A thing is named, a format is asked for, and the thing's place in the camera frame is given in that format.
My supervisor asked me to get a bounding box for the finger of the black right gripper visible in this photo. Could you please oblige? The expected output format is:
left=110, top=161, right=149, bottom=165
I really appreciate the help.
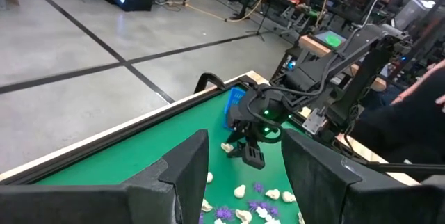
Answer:
left=225, top=126, right=246, bottom=145
left=239, top=141, right=266, bottom=170

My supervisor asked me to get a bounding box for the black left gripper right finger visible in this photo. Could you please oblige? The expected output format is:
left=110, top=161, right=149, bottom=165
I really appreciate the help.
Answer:
left=280, top=128, right=423, bottom=224

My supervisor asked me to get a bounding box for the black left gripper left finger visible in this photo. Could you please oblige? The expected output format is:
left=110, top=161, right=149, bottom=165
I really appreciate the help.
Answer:
left=121, top=129, right=210, bottom=224

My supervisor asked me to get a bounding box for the blue plastic slotted basket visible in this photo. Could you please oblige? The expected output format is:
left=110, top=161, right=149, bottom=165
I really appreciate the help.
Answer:
left=223, top=87, right=247, bottom=130

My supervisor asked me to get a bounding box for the wooden side table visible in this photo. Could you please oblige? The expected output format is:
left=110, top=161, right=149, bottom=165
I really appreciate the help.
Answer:
left=298, top=35, right=387, bottom=93

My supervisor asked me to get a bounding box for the black tripod stand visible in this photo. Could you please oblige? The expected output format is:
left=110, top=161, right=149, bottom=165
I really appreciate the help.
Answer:
left=245, top=3, right=276, bottom=42

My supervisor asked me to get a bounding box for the monitor with green screen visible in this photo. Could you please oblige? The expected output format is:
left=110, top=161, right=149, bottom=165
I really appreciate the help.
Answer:
left=312, top=30, right=348, bottom=50

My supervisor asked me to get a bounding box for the silver metal bracket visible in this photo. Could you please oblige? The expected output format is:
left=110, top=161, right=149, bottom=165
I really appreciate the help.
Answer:
left=301, top=107, right=328, bottom=136

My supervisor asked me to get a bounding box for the black table clamp handle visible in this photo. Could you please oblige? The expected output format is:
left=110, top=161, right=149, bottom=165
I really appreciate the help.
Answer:
left=193, top=72, right=227, bottom=95

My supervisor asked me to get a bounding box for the yellow hanging cable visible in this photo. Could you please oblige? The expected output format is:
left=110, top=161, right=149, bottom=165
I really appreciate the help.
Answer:
left=314, top=0, right=337, bottom=27

